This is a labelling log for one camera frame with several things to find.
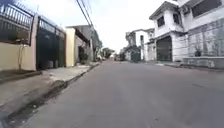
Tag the tree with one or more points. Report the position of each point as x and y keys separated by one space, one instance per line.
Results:
x=107 y=52

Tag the white house with green gate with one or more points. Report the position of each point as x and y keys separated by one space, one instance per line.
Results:
x=138 y=45

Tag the grey asphalt road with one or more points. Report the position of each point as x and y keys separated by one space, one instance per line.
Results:
x=133 y=96

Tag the yellow building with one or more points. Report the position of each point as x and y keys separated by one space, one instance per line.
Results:
x=80 y=43

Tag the white two-storey house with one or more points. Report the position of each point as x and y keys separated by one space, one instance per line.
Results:
x=166 y=33

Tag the dark green metal gate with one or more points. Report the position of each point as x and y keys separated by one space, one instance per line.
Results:
x=50 y=46

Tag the dark kerb gutter strip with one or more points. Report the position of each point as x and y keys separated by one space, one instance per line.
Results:
x=36 y=101

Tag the grey concrete sidewalk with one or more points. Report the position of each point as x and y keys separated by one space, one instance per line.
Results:
x=30 y=85

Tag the white building with grey wall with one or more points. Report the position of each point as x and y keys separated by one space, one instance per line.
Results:
x=205 y=33

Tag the beige wall with metal fence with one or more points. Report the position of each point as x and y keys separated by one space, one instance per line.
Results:
x=15 y=50

